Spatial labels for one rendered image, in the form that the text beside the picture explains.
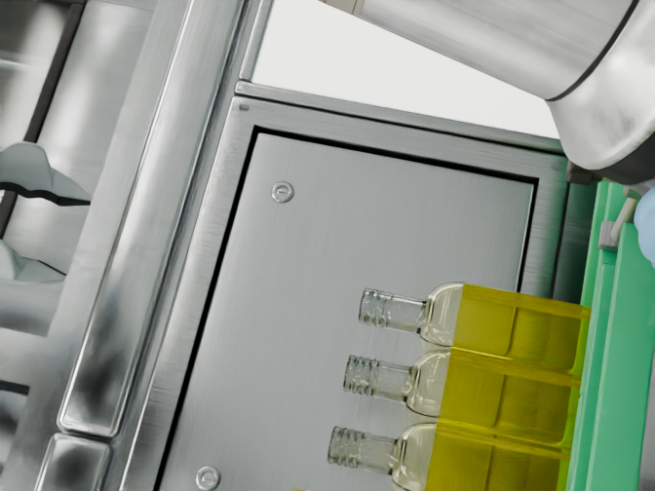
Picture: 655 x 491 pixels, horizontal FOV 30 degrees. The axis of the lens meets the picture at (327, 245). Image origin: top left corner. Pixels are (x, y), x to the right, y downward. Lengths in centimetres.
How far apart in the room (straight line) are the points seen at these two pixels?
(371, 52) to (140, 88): 24
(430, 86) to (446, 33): 85
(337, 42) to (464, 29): 88
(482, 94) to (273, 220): 24
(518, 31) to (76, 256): 86
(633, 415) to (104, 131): 65
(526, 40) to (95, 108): 94
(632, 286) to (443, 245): 32
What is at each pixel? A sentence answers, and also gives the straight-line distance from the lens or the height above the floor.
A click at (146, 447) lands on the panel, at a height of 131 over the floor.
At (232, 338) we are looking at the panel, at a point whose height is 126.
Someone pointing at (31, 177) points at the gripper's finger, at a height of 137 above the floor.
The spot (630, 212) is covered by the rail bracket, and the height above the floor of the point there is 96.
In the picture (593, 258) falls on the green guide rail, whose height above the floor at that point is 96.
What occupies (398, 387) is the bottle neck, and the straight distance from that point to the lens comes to 95.
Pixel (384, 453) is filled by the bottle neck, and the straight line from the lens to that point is 94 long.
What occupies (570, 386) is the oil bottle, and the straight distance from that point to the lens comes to 95.
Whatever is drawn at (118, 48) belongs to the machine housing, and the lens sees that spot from 132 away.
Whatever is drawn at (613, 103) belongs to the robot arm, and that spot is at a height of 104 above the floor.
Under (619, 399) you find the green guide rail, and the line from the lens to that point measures 84.
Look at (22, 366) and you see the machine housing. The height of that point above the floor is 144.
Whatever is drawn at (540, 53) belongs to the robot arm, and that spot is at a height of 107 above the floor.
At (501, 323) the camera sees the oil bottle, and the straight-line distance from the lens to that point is 96.
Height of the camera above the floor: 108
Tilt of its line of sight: 6 degrees up
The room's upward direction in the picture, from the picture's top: 79 degrees counter-clockwise
